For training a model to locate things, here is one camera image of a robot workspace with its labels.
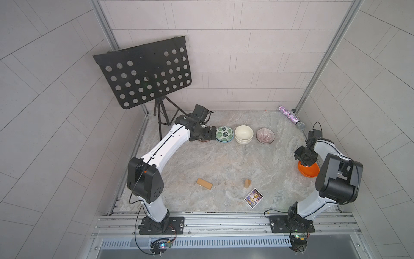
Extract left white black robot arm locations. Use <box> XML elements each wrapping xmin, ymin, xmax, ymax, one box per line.
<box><xmin>127</xmin><ymin>105</ymin><xmax>216</xmax><ymax>225</ymax></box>

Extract orange bowl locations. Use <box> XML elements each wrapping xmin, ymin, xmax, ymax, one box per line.
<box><xmin>298</xmin><ymin>161</ymin><xmax>320</xmax><ymax>178</ymax></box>

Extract wooden rectangular block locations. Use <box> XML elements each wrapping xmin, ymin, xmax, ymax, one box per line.
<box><xmin>196</xmin><ymin>178</ymin><xmax>213</xmax><ymax>190</ymax></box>

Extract purple glitter tube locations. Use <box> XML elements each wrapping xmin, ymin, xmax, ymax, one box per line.
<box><xmin>278</xmin><ymin>106</ymin><xmax>305</xmax><ymax>130</ymax></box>

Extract aluminium mounting rail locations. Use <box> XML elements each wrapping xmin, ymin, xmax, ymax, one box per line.
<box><xmin>91</xmin><ymin>212</ymin><xmax>362</xmax><ymax>238</ymax></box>

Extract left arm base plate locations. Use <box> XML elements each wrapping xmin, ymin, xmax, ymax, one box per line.
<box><xmin>138</xmin><ymin>216</ymin><xmax>185</xmax><ymax>235</ymax></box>

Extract small wooden cylinder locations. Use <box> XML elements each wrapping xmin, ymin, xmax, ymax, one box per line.
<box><xmin>244</xmin><ymin>179</ymin><xmax>251</xmax><ymax>188</ymax></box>

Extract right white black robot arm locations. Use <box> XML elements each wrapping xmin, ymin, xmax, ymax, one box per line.
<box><xmin>288</xmin><ymin>129</ymin><xmax>363</xmax><ymax>224</ymax></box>

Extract right green circuit board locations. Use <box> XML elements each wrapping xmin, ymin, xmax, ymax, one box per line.
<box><xmin>290</xmin><ymin>235</ymin><xmax>308</xmax><ymax>253</ymax></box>

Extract black perforated music stand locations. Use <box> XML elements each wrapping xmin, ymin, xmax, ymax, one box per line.
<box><xmin>93</xmin><ymin>35</ymin><xmax>194</xmax><ymax>140</ymax></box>

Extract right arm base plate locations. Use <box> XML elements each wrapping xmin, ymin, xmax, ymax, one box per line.
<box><xmin>268</xmin><ymin>215</ymin><xmax>315</xmax><ymax>234</ymax></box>

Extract left green circuit board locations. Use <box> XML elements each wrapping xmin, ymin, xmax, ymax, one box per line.
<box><xmin>149</xmin><ymin>238</ymin><xmax>173</xmax><ymax>255</ymax></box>

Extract purple playing card box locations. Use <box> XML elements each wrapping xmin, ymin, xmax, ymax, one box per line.
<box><xmin>244</xmin><ymin>188</ymin><xmax>264</xmax><ymax>209</ymax></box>

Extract purple striped bowl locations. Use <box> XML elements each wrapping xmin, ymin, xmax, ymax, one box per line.
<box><xmin>256</xmin><ymin>128</ymin><xmax>276</xmax><ymax>144</ymax></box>

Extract green leaf bowl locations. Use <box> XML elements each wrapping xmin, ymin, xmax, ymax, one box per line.
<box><xmin>216</xmin><ymin>126</ymin><xmax>234</xmax><ymax>140</ymax></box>
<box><xmin>217</xmin><ymin>139</ymin><xmax>232</xmax><ymax>143</ymax></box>

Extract green circuit board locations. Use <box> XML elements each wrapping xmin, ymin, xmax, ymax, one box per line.
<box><xmin>149</xmin><ymin>238</ymin><xmax>173</xmax><ymax>255</ymax></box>
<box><xmin>290</xmin><ymin>235</ymin><xmax>308</xmax><ymax>253</ymax></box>

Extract cream bowl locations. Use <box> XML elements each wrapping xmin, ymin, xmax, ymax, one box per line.
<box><xmin>235</xmin><ymin>125</ymin><xmax>254</xmax><ymax>140</ymax></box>
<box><xmin>235</xmin><ymin>137</ymin><xmax>252</xmax><ymax>145</ymax></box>

